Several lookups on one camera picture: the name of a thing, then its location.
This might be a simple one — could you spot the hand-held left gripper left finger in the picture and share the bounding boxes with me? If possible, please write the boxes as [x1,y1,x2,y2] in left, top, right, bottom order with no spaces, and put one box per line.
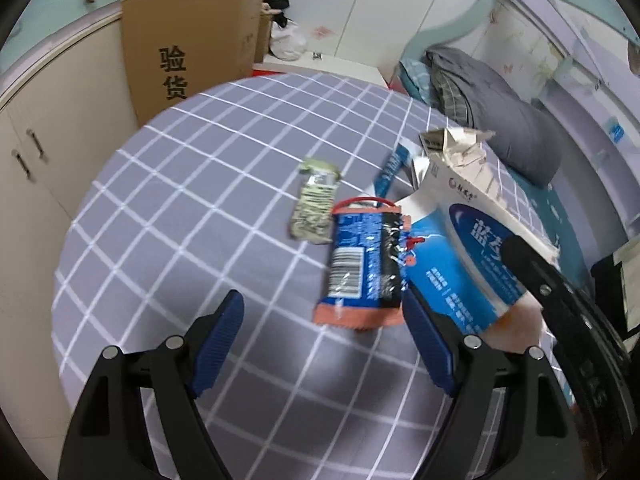
[57,289,246,480]

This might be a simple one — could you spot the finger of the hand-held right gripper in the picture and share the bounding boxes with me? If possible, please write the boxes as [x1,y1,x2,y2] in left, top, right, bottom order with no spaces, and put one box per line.
[501,236,639,461]

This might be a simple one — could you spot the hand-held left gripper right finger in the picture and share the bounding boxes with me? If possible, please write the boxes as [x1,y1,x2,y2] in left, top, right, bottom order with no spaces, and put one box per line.
[401,289,586,480]

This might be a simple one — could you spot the blue white milk carton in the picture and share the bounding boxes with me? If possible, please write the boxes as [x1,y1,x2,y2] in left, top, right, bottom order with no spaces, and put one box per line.
[400,127,561,336]

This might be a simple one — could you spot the blue red-edged snack wrapper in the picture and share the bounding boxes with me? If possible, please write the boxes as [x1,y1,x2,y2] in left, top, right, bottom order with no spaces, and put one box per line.
[312,197,413,332]

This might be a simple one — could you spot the purple checked tablecloth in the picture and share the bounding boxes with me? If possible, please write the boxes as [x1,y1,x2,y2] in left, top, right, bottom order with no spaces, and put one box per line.
[50,72,596,480]

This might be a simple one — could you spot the pale green foil wrapper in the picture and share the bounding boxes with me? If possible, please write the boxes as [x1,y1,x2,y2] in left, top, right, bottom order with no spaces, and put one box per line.
[289,159,344,245]

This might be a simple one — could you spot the small blue wrapper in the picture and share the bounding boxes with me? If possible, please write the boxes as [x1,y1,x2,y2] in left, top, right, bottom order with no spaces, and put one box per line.
[375,142,414,197]

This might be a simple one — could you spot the grey duvet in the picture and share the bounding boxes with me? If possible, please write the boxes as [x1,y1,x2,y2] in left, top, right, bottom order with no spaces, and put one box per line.
[425,45,564,189]

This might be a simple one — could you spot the blue checked pillow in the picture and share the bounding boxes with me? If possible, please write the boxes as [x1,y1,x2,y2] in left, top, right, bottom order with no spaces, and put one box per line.
[400,57,437,103]

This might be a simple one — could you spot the teal bunk bed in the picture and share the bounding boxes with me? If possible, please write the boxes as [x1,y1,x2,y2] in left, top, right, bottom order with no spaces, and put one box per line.
[390,0,640,281]

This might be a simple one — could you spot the white low cabinet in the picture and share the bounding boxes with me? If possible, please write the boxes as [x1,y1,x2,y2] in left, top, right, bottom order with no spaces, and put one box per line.
[0,7,141,441]

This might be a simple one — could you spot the large cardboard box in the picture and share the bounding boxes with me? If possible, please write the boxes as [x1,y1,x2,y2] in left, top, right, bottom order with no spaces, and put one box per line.
[121,0,267,128]

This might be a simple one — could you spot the white plastic bag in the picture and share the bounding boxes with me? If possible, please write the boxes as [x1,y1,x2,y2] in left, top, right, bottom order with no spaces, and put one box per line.
[270,21,307,61]

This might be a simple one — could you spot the small cardboard box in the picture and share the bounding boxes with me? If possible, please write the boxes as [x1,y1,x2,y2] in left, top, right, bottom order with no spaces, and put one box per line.
[254,7,273,63]

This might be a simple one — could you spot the teal drawer unit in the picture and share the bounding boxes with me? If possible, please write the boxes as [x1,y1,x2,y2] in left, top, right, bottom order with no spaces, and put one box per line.
[10,0,128,61]

